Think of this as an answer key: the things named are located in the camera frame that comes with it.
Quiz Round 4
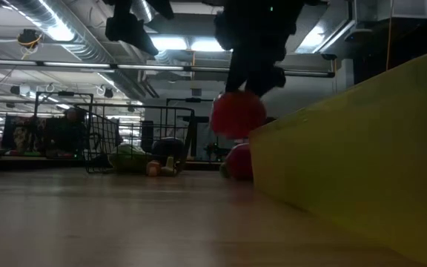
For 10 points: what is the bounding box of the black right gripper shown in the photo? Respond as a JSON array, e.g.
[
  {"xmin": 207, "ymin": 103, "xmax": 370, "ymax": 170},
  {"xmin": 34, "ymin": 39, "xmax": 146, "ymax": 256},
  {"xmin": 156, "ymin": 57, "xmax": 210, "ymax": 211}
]
[{"xmin": 213, "ymin": 0, "xmax": 305, "ymax": 97}]

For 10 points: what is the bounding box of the purple eggplant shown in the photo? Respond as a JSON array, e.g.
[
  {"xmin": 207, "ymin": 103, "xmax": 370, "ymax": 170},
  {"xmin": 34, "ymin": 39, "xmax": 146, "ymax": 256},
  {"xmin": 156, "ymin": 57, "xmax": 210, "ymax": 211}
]
[{"xmin": 152, "ymin": 136, "xmax": 185, "ymax": 164}]

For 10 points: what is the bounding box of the small orange toy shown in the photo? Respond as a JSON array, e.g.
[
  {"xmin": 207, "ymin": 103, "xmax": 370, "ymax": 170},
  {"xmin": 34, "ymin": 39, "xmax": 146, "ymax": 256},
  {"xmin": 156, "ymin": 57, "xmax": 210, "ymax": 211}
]
[{"xmin": 160, "ymin": 155, "xmax": 179, "ymax": 177}]

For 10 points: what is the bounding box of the green striped squash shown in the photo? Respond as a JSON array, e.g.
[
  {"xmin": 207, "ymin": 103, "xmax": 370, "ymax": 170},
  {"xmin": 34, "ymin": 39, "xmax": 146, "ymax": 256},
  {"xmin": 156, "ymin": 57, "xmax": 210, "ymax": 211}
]
[{"xmin": 108, "ymin": 143, "xmax": 155, "ymax": 174}]

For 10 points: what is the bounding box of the bright ceiling light panel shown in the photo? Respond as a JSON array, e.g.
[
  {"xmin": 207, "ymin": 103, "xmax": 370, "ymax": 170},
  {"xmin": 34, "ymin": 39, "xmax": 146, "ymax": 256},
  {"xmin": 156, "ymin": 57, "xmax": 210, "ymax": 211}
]
[
  {"xmin": 190, "ymin": 36, "xmax": 226, "ymax": 53},
  {"xmin": 150, "ymin": 35, "xmax": 188, "ymax": 52}
]

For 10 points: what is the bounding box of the red apple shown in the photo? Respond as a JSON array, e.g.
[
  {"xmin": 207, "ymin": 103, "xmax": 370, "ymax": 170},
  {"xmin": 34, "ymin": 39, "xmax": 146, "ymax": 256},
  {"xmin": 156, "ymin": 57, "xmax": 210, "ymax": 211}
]
[{"xmin": 225, "ymin": 142, "xmax": 254, "ymax": 182}]

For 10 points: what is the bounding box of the person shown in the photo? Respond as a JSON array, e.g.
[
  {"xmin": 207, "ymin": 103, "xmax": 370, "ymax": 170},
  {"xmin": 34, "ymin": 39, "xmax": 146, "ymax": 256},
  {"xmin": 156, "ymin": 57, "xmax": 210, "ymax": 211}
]
[{"xmin": 44, "ymin": 107, "xmax": 88, "ymax": 159}]

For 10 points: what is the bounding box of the yellow plastic tray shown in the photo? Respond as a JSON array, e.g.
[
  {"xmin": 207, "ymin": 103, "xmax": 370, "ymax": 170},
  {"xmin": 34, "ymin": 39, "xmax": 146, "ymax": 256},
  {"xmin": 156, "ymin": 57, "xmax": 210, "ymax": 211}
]
[{"xmin": 248, "ymin": 50, "xmax": 427, "ymax": 267}]

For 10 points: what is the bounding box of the colourful patterned background item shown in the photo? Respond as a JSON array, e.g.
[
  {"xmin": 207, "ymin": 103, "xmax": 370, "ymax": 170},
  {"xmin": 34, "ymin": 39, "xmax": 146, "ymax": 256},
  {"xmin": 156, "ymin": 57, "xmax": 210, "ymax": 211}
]
[{"xmin": 1, "ymin": 114, "xmax": 46, "ymax": 156}]

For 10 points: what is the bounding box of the small silver spiral duct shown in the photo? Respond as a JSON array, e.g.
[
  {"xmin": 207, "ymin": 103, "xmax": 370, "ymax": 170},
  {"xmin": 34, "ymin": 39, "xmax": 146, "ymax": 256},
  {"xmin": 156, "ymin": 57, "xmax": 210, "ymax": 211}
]
[{"xmin": 131, "ymin": 0, "xmax": 154, "ymax": 23}]

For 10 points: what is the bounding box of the large silver spiral duct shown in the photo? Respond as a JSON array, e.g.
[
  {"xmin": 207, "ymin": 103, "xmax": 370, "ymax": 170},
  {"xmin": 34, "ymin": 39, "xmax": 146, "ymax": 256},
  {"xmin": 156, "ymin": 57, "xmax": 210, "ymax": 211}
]
[{"xmin": 9, "ymin": 0, "xmax": 151, "ymax": 98}]

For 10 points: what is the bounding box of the long ceiling light rail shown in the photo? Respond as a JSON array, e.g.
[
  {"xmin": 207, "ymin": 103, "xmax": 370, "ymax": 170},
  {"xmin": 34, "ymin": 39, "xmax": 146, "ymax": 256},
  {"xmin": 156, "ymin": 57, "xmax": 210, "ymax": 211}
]
[{"xmin": 0, "ymin": 58, "xmax": 336, "ymax": 78}]

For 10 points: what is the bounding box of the grey rectangular air duct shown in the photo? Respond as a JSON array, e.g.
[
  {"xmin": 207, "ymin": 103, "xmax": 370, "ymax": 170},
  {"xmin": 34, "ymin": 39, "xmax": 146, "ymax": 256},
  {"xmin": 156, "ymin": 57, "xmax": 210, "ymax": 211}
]
[{"xmin": 293, "ymin": 16, "xmax": 357, "ymax": 56}]

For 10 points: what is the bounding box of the copper wire basket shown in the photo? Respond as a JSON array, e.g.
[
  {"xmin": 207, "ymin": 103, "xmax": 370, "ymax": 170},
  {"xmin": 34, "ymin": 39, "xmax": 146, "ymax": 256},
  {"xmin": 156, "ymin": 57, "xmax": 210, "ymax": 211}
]
[{"xmin": 74, "ymin": 103, "xmax": 196, "ymax": 174}]

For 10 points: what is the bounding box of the yellow black cable reel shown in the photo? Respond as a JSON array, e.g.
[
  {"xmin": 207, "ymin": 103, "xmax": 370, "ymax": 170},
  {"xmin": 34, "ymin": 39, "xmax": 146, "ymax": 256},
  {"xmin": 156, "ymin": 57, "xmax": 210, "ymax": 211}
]
[{"xmin": 16, "ymin": 28, "xmax": 44, "ymax": 50}]

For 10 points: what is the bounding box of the hanging yellow cord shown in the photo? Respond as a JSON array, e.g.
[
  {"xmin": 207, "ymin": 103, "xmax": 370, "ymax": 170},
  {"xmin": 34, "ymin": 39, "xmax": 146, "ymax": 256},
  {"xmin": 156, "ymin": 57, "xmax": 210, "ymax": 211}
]
[{"xmin": 385, "ymin": 0, "xmax": 394, "ymax": 71}]

